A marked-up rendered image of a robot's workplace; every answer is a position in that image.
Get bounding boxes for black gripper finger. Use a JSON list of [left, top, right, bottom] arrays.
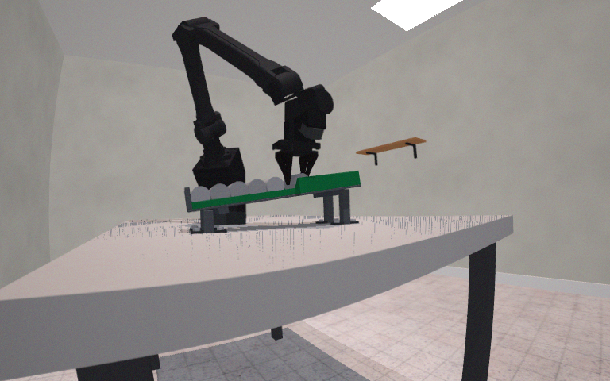
[[299, 153, 319, 176], [275, 151, 293, 185]]

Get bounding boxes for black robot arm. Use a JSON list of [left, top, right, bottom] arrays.
[[172, 17, 334, 167]]

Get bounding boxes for grey cylinder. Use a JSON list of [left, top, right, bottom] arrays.
[[264, 177, 284, 192], [228, 181, 249, 197], [246, 179, 267, 194], [284, 173, 308, 190], [191, 186, 210, 202], [209, 183, 230, 200]]

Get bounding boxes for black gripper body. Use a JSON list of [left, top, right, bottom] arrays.
[[272, 139, 321, 157]]

